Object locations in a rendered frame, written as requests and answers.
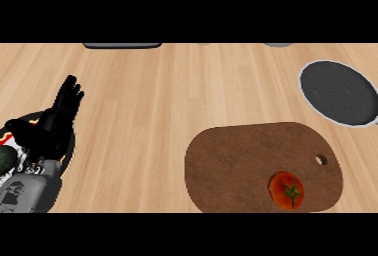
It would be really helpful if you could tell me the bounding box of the black patterned plate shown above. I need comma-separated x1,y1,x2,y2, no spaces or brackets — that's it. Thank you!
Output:
0,110,76,214

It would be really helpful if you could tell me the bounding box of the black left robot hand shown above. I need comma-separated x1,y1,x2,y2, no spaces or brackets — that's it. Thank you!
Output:
3,74,85,165

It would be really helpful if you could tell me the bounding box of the red tomato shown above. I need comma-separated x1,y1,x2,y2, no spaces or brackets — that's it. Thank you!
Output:
267,170,305,211

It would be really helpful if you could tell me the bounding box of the brown wooden cutting board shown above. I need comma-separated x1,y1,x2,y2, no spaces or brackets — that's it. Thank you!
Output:
183,121,344,214

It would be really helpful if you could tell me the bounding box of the grey round object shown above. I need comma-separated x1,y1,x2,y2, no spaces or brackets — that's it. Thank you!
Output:
263,42,295,48

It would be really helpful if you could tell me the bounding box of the dark green vegetable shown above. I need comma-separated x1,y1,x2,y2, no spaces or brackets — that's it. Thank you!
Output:
0,145,20,176

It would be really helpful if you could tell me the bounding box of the dark grey flat object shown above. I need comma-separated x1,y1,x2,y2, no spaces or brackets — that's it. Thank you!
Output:
81,42,164,50

